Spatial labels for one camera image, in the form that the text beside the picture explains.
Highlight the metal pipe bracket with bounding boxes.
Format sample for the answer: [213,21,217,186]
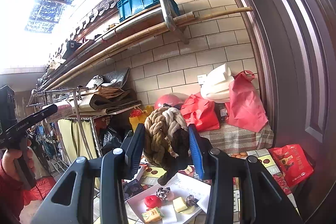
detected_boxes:
[159,0,189,44]

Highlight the white foam roll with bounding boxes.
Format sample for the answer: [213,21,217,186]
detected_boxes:
[201,63,234,103]

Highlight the yellow shopping bag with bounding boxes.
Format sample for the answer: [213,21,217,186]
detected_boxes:
[129,105,154,132]

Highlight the folded cardboard stack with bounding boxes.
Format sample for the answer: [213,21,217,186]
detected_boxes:
[77,86,141,114]

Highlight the red plastic bag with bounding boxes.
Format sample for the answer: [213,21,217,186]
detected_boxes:
[269,144,314,188]

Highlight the silver foil bag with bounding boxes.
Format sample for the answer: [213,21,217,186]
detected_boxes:
[86,68,130,89]

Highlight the plaid covered box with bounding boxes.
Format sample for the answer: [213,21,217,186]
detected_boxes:
[200,123,274,154]

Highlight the white magic sponge block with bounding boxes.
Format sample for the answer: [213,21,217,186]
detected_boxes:
[197,189,210,214]

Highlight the black white patterned scrunchie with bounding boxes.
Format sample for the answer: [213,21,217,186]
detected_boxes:
[155,187,170,201]

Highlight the metal shelf rack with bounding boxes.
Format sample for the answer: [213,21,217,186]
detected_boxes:
[27,88,105,164]

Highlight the braided rope toy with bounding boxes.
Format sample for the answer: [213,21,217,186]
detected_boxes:
[143,104,192,186]

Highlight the bamboo pole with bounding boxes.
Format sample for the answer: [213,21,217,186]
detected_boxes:
[40,6,253,91]

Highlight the black plastic bag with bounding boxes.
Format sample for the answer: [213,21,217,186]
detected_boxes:
[100,126,133,155]

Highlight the red sleeve forearm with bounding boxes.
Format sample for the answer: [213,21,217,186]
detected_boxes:
[1,160,24,221]

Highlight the blue plastic crate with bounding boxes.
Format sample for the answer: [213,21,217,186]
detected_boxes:
[117,0,159,23]

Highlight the yellow tissue packet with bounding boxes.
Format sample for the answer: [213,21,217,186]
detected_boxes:
[142,207,164,223]

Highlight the person's left hand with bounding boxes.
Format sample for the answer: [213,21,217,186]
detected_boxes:
[1,139,35,182]

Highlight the red plush ball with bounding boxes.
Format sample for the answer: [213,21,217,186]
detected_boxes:
[143,195,162,209]

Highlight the pale yellow round sponge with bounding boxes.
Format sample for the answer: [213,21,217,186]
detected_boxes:
[181,205,196,214]

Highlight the brown door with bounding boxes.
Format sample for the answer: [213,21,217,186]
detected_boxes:
[236,0,335,223]

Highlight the smartphone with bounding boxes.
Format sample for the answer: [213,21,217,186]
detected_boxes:
[123,179,143,201]

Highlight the pink plush ball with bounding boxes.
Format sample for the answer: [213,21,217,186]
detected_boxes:
[167,191,175,201]

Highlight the pink red nonwoven bag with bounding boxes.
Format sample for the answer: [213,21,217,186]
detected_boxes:
[226,71,268,132]

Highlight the white foam sheet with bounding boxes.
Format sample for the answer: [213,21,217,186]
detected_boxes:
[160,204,177,224]

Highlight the white wall switch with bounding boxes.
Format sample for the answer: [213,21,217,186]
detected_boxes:
[197,74,207,86]

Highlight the red tote bag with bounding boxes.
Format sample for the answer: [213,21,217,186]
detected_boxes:
[180,92,220,132]

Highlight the white shallow tray box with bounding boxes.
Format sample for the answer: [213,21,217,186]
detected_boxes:
[126,173,211,223]

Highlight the pink motorcycle helmet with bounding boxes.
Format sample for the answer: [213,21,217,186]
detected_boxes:
[154,94,183,109]

